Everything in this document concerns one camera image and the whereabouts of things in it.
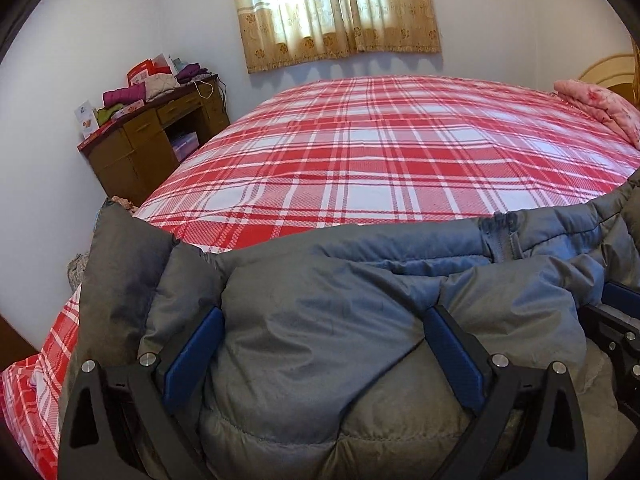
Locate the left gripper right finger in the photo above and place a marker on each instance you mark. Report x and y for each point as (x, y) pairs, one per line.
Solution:
(525, 422)

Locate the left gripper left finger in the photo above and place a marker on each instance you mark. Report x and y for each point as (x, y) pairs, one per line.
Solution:
(121, 421)

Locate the grey puffer jacket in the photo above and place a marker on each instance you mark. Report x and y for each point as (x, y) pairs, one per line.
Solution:
(324, 371)

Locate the pink clothes pile on floor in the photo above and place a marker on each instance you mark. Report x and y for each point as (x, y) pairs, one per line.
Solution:
(126, 204)

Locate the grey floral bag on floor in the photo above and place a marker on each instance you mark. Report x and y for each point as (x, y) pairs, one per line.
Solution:
(76, 270)

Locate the pink floral folded quilt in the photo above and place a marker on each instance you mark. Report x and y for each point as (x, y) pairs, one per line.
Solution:
(605, 106)

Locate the wooden bed headboard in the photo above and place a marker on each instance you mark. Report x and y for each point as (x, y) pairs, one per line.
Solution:
(618, 73)

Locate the brown wooden desk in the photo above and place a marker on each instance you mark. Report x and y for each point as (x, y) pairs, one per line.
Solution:
(134, 155)

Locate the purple storage box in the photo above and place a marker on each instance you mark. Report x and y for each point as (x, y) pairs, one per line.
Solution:
(185, 145)

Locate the green folded cloth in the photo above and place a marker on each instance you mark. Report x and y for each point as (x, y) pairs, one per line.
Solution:
(103, 115)

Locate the white small carton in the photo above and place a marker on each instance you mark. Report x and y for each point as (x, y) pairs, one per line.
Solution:
(86, 117)

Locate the red white plaid bedsheet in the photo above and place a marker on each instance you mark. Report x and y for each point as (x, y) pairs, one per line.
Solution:
(353, 152)

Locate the magenta folded cloth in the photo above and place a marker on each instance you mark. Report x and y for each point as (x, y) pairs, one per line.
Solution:
(124, 96)

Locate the beige knitted cloth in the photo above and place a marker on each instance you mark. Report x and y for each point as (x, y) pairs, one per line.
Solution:
(158, 84)

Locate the red gift box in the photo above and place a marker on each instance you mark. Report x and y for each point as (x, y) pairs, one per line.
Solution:
(144, 70)

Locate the purple folded cloth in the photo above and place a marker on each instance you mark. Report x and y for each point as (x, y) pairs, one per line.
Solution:
(191, 72)

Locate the beige window curtain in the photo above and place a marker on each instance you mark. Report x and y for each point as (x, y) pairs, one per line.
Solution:
(282, 33)

